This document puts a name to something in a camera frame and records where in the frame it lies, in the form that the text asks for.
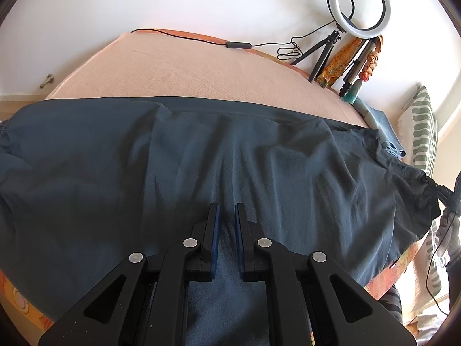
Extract dark blue pants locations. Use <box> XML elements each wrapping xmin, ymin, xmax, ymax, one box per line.
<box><xmin>1</xmin><ymin>97</ymin><xmax>441</xmax><ymax>345</ymax></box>

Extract hand in white glove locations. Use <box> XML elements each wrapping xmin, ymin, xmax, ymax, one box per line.
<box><xmin>433</xmin><ymin>209</ymin><xmax>460</xmax><ymax>268</ymax></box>

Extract bed with peach sheet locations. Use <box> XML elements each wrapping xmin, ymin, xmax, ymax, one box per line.
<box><xmin>0</xmin><ymin>27</ymin><xmax>422</xmax><ymax>332</ymax></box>

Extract green striped white cushion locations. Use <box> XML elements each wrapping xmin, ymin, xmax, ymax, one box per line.
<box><xmin>397</xmin><ymin>84</ymin><xmax>441</xmax><ymax>323</ymax></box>

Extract orange patterned scarf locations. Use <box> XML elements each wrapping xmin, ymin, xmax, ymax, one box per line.
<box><xmin>316</xmin><ymin>37</ymin><xmax>369</xmax><ymax>88</ymax></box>

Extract black mini tripod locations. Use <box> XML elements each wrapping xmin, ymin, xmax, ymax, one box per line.
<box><xmin>290</xmin><ymin>30</ymin><xmax>342</xmax><ymax>83</ymax></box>

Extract folded grey tripod stand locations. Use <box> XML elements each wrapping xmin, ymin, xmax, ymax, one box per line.
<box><xmin>339</xmin><ymin>36</ymin><xmax>382</xmax><ymax>98</ymax></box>

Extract metal door stopper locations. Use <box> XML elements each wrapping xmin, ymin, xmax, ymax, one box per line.
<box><xmin>40</xmin><ymin>74</ymin><xmax>55</xmax><ymax>89</ymax></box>

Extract black ring light cable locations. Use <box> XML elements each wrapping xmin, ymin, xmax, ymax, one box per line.
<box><xmin>130</xmin><ymin>0</ymin><xmax>358</xmax><ymax>60</ymax></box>

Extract white ring light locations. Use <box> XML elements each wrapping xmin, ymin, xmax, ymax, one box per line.
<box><xmin>327</xmin><ymin>0</ymin><xmax>392</xmax><ymax>39</ymax></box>

